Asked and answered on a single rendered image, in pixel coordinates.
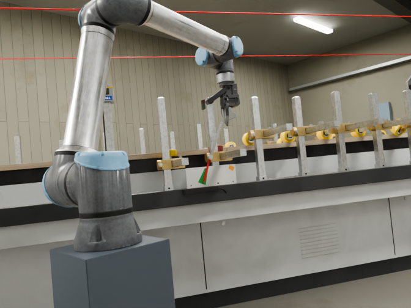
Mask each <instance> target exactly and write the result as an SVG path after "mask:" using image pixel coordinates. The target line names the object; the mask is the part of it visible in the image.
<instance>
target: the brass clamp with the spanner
mask: <svg viewBox="0 0 411 308"><path fill-rule="evenodd" d="M224 152H230V151H223V152H213V159H211V160H210V163H211V162H218V161H231V160H232V158H228V159H220V153H224ZM208 155H210V153H205V161H206V162H207V163H208V160H209V159H208V158H207V157H208Z"/></svg>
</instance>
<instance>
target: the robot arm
mask: <svg viewBox="0 0 411 308"><path fill-rule="evenodd" d="M78 24H79V26H80V27H81V38H80V45H79V50H78V57H77V61H76V68H75V75H74V79H73V86H72V93H71V97H70V104H69V109H68V116H67V123H66V127H65V134H64V141H63V145H62V147H60V148H59V149H57V150H56V151H55V153H54V160H53V165H52V166H51V167H50V168H49V169H48V170H47V171H46V172H45V174H44V176H43V179H42V188H43V192H44V194H45V195H46V197H47V198H48V200H50V201H51V202H52V203H54V204H56V205H59V206H62V207H66V208H72V207H78V209H79V218H80V222H79V225H78V228H77V231H76V235H75V239H74V242H73V244H74V250H75V251H77V252H101V251H110V250H115V249H120V248H125V247H129V246H132V245H134V244H138V243H140V242H141V241H142V240H143V238H142V233H141V230H140V228H139V226H138V223H137V222H136V219H135V217H134V215H133V205H132V197H131V183H130V169H129V166H130V164H129V162H128V156H127V153H126V152H125V151H105V152H98V142H99V137H100V129H101V124H102V116H103V108H104V103H105V95H106V87H107V82H108V73H109V65H110V60H111V53H112V48H113V41H114V37H115V32H116V28H117V27H118V26H119V25H121V24H132V25H134V26H142V25H146V26H148V27H151V28H154V29H156V30H158V31H161V32H164V33H165V34H168V35H171V36H173V37H175V38H177V39H180V40H183V41H185V42H187V43H190V44H192V45H195V46H197V47H199V48H198V50H197V51H196V54H195V60H196V63H197V64H198V65H200V66H202V67H207V68H212V69H215V70H216V76H217V84H218V85H219V88H222V89H221V90H220V91H218V92H217V93H216V94H214V95H212V96H211V97H208V98H207V100H206V101H205V103H206V105H209V104H210V105H211V104H212V103H213V101H215V100H216V99H217V98H219V97H220V106H221V115H222V118H223V120H224V123H225V124H226V126H228V125H229V120H232V119H234V118H236V117H237V114H236V113H233V112H232V108H235V107H237V106H238V105H239V104H240V98H239V94H238V92H237V84H233V83H235V78H234V67H233V59H235V58H238V57H240V56H241V55H242V54H243V44H242V41H241V40H240V38H239V37H237V36H233V37H231V38H229V37H227V36H225V35H221V34H219V33H217V32H215V31H213V30H211V29H209V28H207V27H205V26H203V25H201V24H199V23H197V22H195V21H193V20H191V19H189V18H186V17H184V16H182V15H180V14H178V13H176V12H174V11H172V10H170V9H167V8H166V7H163V6H162V5H159V4H157V3H156V2H153V1H152V0H92V1H90V2H88V3H86V4H85V5H84V6H83V8H82V9H81V10H80V12H79V14H78Z"/></svg>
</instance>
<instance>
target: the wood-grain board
mask: <svg viewBox="0 0 411 308"><path fill-rule="evenodd" d="M407 137H408V135H407V133H404V134H402V135H400V136H396V135H395V134H384V135H382V139H394V138H407ZM344 139H345V142H358V141H372V140H373V138H372V136H361V137H346V138H344ZM335 143H336V139H323V140H315V141H305V146H307V145H321V144H335ZM296 146H297V145H296V142H285V143H276V144H263V149H277V148H285V147H296ZM226 149H229V151H233V150H238V149H246V150H247V151H248V150H254V145H246V146H238V147H223V151H226ZM208 152H209V149H200V150H185V151H177V156H189V155H203V154H205V153H208ZM127 156H128V160H129V161H131V160H145V159H153V158H161V153H146V154H138V155H127ZM52 165H53V161H46V162H38V163H23V164H8V165H0V171H13V170H21V169H35V168H43V167H51V166H52Z"/></svg>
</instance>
